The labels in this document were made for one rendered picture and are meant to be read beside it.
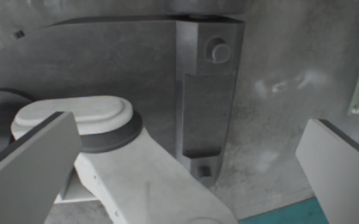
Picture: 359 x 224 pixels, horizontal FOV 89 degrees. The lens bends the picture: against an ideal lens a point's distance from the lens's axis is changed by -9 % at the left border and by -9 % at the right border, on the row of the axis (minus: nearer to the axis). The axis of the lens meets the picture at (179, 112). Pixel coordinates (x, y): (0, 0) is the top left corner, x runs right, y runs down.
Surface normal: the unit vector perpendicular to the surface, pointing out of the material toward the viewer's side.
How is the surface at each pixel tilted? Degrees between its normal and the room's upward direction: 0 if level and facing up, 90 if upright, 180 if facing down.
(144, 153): 90
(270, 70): 0
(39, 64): 0
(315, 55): 0
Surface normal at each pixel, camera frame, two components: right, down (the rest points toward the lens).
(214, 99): 0.16, 0.51
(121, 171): 0.01, -0.86
